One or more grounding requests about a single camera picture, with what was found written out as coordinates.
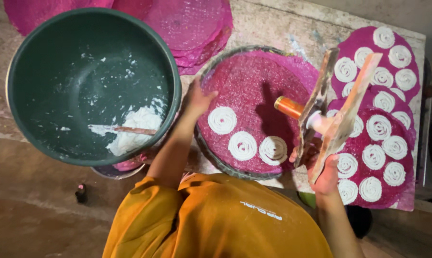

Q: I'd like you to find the round metal plate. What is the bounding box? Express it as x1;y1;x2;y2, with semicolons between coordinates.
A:
91;163;146;180

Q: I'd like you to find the person's orange shirt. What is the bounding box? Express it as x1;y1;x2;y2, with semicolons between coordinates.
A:
102;173;334;258

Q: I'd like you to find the large green plastic basin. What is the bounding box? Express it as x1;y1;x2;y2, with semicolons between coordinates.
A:
6;7;182;167

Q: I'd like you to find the black round object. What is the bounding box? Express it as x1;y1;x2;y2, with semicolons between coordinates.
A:
345;205;373;239

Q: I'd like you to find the wooden dough press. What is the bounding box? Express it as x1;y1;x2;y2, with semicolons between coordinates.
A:
274;48;383;185

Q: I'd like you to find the white dough spiral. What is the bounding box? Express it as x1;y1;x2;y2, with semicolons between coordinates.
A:
207;106;238;135
259;136;288;166
228;131;258;161

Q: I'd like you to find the white dough lump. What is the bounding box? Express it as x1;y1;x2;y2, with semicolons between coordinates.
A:
88;98;166;157

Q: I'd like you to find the wooden spatula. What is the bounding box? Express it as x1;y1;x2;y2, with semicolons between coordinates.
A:
89;124;158;136

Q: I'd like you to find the stack of pink sheets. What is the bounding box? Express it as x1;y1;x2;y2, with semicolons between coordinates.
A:
3;0;234;76

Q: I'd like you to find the person's left hand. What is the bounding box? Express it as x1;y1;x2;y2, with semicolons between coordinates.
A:
183;76;219;117

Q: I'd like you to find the round woven tray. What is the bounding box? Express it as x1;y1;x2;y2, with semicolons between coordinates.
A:
194;45;320;181

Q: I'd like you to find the small dark bottle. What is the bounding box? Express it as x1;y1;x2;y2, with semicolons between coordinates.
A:
75;184;88;204

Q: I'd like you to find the green round object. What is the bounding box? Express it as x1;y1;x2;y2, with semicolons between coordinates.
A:
298;192;317;209

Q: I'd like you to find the pink round sheet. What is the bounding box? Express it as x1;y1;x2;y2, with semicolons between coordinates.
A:
331;26;421;104
197;50;320;175
324;107;416;210
326;85;416;144

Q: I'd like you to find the dark metal frame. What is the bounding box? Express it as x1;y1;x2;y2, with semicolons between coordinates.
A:
415;57;432;201

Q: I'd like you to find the person's right hand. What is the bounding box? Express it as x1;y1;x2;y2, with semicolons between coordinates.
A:
289;138;340;196

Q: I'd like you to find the pink bowl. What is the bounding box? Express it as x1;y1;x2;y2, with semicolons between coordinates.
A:
112;154;148;172

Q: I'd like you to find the group of dough spirals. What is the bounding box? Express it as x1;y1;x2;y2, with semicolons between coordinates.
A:
325;26;417;205

